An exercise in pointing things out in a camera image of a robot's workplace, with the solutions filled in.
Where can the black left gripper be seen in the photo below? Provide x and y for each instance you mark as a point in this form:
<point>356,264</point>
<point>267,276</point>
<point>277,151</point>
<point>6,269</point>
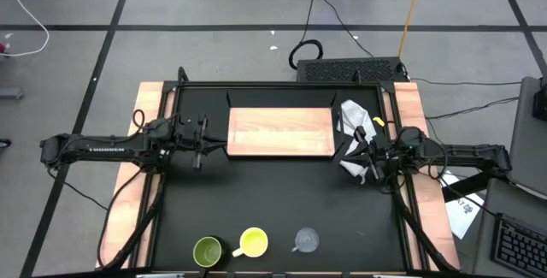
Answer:
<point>188,134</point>

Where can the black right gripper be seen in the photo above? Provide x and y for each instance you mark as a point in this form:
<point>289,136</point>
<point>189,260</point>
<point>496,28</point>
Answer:
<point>382,158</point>

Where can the clear glass mug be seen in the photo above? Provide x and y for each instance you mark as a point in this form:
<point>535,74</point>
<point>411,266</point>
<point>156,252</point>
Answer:
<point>307,240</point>

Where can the yellow mug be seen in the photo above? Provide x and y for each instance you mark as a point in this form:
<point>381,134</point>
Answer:
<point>254,241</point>

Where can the black mug with green inside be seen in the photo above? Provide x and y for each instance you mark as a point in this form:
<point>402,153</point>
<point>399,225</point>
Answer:
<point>207,252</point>

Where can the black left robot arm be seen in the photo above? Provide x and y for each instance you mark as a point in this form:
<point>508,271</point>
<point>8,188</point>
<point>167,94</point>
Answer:
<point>107,149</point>

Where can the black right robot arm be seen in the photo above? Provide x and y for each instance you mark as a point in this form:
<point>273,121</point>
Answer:
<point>470,154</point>

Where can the white cloth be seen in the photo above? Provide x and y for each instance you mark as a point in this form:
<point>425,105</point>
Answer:
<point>354,115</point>

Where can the small yellow tag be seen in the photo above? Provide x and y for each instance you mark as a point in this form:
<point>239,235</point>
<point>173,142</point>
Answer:
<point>378,120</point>

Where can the black computer case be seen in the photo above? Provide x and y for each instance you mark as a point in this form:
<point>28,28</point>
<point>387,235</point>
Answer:
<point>346,70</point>

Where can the white paper sheet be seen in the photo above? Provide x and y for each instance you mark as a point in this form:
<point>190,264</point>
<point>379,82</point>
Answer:
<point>463,216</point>

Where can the grey desk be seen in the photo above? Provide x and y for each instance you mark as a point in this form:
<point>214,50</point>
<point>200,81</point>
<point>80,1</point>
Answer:
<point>487,209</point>

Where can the grey desk panel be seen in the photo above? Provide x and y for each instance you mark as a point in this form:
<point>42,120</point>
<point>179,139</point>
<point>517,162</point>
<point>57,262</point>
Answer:
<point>525,141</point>

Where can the black keyboard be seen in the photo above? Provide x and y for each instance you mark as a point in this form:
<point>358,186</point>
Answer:
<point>519,244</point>

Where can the black device on desk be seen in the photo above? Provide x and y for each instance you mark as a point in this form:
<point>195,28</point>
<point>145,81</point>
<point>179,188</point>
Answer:
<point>540,102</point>

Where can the grey desk foot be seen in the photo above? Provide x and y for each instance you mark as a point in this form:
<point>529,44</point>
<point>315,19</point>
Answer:
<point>10,94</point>

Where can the wooden shelf with black frame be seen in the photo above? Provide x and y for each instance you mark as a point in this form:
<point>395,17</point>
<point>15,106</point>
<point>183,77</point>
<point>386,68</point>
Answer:
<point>278,132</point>

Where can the black aluminium table frame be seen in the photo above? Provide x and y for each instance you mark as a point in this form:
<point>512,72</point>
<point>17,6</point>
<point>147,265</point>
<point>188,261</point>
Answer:
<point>278,84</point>

